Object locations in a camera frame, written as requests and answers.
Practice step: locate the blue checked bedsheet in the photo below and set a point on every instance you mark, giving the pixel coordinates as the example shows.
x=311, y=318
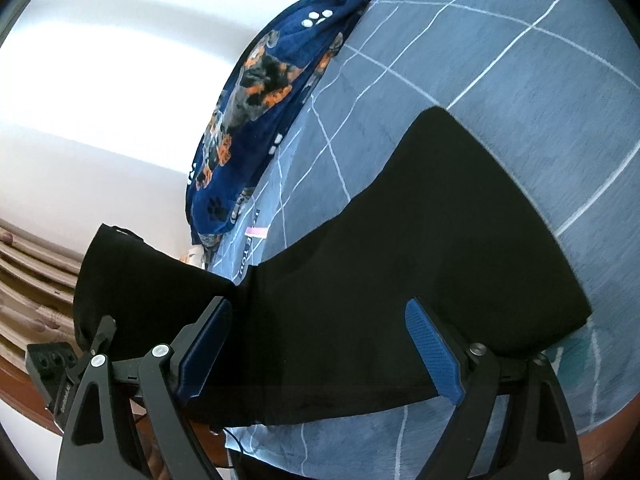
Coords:
x=500, y=60

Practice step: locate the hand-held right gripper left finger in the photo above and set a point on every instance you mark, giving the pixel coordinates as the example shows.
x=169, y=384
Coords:
x=202, y=355

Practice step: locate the black pants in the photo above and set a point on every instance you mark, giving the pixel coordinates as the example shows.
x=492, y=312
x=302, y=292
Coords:
x=350, y=285

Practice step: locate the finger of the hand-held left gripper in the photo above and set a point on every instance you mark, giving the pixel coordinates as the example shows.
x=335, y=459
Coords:
x=104, y=335

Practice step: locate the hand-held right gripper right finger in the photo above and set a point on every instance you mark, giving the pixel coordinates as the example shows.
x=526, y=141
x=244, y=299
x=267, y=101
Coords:
x=437, y=355

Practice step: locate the navy dog print blanket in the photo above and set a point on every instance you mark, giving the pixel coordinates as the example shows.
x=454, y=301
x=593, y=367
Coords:
x=260, y=110

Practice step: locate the beige floral curtain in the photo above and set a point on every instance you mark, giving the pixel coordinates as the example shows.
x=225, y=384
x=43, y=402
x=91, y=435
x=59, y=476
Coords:
x=30, y=290

